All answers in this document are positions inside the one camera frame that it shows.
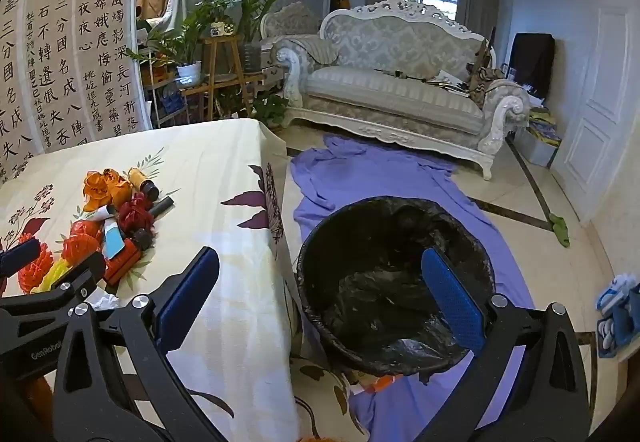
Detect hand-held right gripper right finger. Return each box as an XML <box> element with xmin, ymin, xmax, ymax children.
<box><xmin>395</xmin><ymin>247</ymin><xmax>593</xmax><ymax>442</ymax></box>

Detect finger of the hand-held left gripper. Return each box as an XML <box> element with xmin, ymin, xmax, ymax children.
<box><xmin>0</xmin><ymin>251</ymin><xmax>108</xmax><ymax>323</ymax></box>
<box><xmin>0</xmin><ymin>237</ymin><xmax>42</xmax><ymax>280</ymax></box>

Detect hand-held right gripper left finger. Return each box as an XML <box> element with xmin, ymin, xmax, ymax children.
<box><xmin>50</xmin><ymin>246</ymin><xmax>241</xmax><ymax>442</ymax></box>

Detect orange red foam net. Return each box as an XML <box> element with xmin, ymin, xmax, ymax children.
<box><xmin>70</xmin><ymin>219</ymin><xmax>106</xmax><ymax>240</ymax></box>
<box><xmin>17</xmin><ymin>242</ymin><xmax>53</xmax><ymax>295</ymax></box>
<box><xmin>60</xmin><ymin>235</ymin><xmax>103</xmax><ymax>268</ymax></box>

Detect yellow foam net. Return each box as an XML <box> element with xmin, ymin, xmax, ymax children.
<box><xmin>30</xmin><ymin>257</ymin><xmax>81</xmax><ymax>295</ymax></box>

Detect white and teal tube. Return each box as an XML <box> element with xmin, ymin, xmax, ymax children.
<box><xmin>102</xmin><ymin>227</ymin><xmax>127</xmax><ymax>260</ymax></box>

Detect bin with black bag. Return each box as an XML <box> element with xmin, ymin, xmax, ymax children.
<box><xmin>296</xmin><ymin>195</ymin><xmax>497</xmax><ymax>385</ymax></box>

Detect orange plastic bag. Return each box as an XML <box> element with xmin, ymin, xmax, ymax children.
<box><xmin>81</xmin><ymin>167</ymin><xmax>133</xmax><ymax>213</ymax></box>

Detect person's left forearm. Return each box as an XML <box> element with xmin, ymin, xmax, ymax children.
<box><xmin>20</xmin><ymin>369</ymin><xmax>57</xmax><ymax>442</ymax></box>

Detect red box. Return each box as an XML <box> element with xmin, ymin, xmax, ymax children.
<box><xmin>102</xmin><ymin>242</ymin><xmax>143</xmax><ymax>285</ymax></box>

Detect floral tablecloth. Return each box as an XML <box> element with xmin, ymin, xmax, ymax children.
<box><xmin>0</xmin><ymin>118</ymin><xmax>361</xmax><ymax>442</ymax></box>

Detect green cloth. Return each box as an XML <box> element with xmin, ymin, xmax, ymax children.
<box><xmin>547</xmin><ymin>213</ymin><xmax>571</xmax><ymax>248</ymax></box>

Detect purple floor cloth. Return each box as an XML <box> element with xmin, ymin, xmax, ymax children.
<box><xmin>290</xmin><ymin>132</ymin><xmax>538</xmax><ymax>442</ymax></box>

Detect clear plastic storage box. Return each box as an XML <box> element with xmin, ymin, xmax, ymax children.
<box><xmin>515</xmin><ymin>127</ymin><xmax>558</xmax><ymax>168</ymax></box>

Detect white metal rack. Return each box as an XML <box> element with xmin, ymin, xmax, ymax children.
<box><xmin>142</xmin><ymin>47</ymin><xmax>188</xmax><ymax>128</ymax></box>

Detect low leafy floor plant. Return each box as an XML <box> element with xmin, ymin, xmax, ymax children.
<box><xmin>250</xmin><ymin>95</ymin><xmax>291</xmax><ymax>130</ymax></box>

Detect stack of colourful cloths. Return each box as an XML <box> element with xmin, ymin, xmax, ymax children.
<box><xmin>527</xmin><ymin>107</ymin><xmax>563</xmax><ymax>145</ymax></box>

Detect plant in white pot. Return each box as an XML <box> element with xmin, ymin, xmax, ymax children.
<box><xmin>125</xmin><ymin>0</ymin><xmax>211</xmax><ymax>86</ymax></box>

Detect papers on sofa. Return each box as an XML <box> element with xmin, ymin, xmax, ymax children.
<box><xmin>425</xmin><ymin>70</ymin><xmax>473</xmax><ymax>96</ymax></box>

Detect ornate white sofa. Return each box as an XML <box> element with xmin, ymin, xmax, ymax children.
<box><xmin>272</xmin><ymin>0</ymin><xmax>532</xmax><ymax>180</ymax></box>

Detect tiger pattern bag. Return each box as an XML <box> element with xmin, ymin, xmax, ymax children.
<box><xmin>465</xmin><ymin>40</ymin><xmax>501</xmax><ymax>103</ymax></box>

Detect wooden plant stand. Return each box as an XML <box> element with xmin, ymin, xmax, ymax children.
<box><xmin>180</xmin><ymin>35</ymin><xmax>266</xmax><ymax>123</ymax></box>

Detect white door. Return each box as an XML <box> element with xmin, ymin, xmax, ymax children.
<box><xmin>550</xmin><ymin>0</ymin><xmax>631</xmax><ymax>223</ymax></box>

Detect black stick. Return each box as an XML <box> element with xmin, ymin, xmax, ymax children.
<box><xmin>377</xmin><ymin>70</ymin><xmax>426</xmax><ymax>82</ymax></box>

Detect black covered cabinet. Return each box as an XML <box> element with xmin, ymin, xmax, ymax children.
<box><xmin>510</xmin><ymin>32</ymin><xmax>557</xmax><ymax>98</ymax></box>

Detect small plant in patterned pot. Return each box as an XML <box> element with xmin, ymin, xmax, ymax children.
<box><xmin>200</xmin><ymin>0</ymin><xmax>241</xmax><ymax>38</ymax></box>

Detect striped grey cushion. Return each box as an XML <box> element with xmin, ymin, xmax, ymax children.
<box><xmin>300</xmin><ymin>35</ymin><xmax>341</xmax><ymax>68</ymax></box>

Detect ornate white armchair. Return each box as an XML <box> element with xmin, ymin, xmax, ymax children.
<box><xmin>260</xmin><ymin>2</ymin><xmax>323</xmax><ymax>73</ymax></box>

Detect tall plant in dark pot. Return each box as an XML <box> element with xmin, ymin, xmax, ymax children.
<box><xmin>232</xmin><ymin>0</ymin><xmax>281</xmax><ymax>73</ymax></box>

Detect calligraphy wall hanging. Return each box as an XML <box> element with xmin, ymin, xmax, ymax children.
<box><xmin>0</xmin><ymin>0</ymin><xmax>153</xmax><ymax>188</ymax></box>

